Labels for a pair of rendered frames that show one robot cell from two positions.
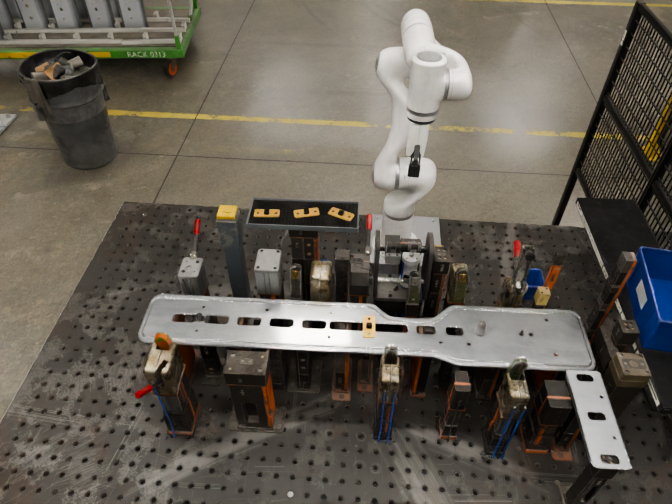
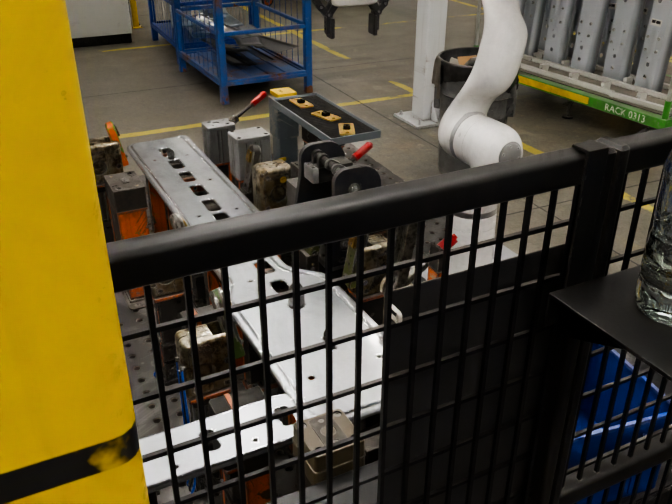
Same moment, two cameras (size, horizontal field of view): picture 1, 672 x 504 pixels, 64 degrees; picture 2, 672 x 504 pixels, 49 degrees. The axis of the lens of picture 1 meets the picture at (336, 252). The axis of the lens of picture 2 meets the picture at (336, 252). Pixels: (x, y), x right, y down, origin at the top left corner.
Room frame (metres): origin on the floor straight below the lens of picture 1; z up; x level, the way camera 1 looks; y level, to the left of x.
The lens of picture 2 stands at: (0.48, -1.51, 1.75)
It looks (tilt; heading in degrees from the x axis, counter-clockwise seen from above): 28 degrees down; 60
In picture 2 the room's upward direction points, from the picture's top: straight up
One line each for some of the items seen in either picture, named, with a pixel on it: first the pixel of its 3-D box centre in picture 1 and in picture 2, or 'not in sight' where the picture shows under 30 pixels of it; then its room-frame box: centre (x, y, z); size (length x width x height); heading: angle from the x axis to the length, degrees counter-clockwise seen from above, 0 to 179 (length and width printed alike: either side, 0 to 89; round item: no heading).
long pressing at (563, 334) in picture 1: (362, 329); (229, 231); (1.02, -0.08, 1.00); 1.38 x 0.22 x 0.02; 87
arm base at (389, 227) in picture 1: (396, 227); (469, 241); (1.61, -0.24, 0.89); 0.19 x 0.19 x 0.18
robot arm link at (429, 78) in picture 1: (428, 81); not in sight; (1.26, -0.23, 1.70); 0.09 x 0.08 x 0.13; 88
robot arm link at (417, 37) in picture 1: (435, 63); not in sight; (1.38, -0.26, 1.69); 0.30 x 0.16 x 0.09; 178
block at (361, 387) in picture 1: (366, 351); not in sight; (1.04, -0.10, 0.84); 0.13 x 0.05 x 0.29; 177
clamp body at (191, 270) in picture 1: (200, 301); (223, 179); (1.23, 0.48, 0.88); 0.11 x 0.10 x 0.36; 177
